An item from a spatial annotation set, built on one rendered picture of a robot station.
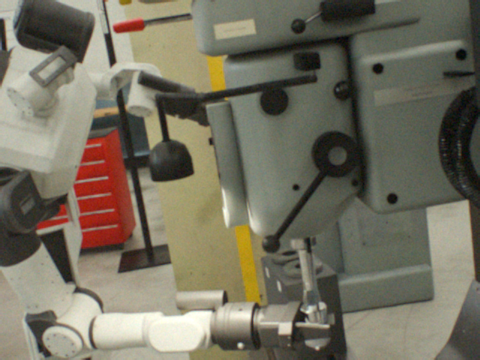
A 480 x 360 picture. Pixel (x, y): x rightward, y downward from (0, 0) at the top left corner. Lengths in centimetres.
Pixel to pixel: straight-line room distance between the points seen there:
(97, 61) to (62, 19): 871
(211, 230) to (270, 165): 192
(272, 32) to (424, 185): 34
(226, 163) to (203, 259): 189
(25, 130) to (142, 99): 41
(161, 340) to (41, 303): 24
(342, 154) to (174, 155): 27
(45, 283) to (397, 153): 69
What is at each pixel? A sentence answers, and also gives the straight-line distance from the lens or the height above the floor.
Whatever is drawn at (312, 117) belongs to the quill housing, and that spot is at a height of 151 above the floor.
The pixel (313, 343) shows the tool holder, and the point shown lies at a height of 110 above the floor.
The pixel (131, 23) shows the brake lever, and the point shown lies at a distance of 122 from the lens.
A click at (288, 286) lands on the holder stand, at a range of 148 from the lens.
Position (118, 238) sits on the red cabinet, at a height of 13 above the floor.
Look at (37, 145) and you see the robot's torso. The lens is 132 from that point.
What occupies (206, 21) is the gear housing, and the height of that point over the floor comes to 168.
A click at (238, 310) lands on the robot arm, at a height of 117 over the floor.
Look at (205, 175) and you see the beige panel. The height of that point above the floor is 109.
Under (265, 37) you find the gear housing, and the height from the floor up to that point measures 165.
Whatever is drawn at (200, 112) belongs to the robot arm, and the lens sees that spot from 172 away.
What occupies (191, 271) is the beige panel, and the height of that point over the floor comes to 67.
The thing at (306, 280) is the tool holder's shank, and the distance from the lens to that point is 121.
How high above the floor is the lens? 166
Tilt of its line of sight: 12 degrees down
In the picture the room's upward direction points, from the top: 9 degrees counter-clockwise
